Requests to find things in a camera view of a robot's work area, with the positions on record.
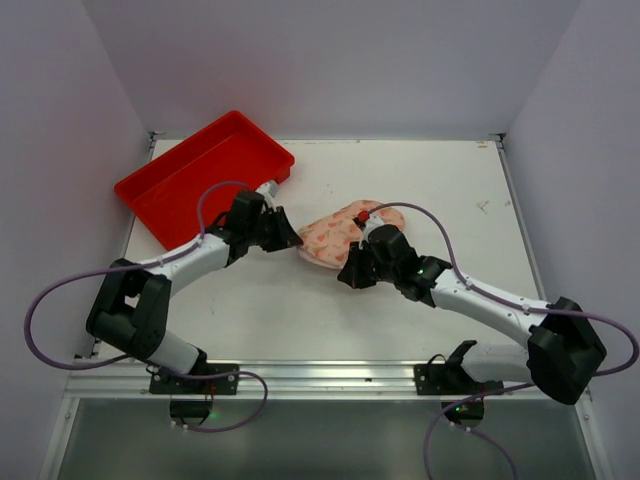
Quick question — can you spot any floral pink laundry bag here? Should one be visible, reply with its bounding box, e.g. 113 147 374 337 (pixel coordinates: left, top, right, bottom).
297 200 380 270

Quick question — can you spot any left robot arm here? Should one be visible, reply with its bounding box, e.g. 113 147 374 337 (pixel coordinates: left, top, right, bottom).
86 182 302 377

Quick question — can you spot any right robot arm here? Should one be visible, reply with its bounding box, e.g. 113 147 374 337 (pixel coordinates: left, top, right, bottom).
337 225 607 405

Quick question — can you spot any red plastic tray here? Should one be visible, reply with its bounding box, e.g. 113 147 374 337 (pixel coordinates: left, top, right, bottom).
114 111 295 250

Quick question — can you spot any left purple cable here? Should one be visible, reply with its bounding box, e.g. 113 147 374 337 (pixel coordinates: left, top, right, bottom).
23 180 270 433

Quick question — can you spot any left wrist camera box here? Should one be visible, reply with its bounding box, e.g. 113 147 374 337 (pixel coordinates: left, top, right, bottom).
256 181 279 209

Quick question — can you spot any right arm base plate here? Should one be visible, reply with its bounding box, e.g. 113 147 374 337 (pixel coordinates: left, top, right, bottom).
413 342 504 428

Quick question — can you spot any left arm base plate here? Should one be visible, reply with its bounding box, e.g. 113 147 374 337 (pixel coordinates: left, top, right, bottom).
149 363 239 427

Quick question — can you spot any aluminium front rail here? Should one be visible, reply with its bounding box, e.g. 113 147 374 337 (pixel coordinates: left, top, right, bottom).
64 359 551 400

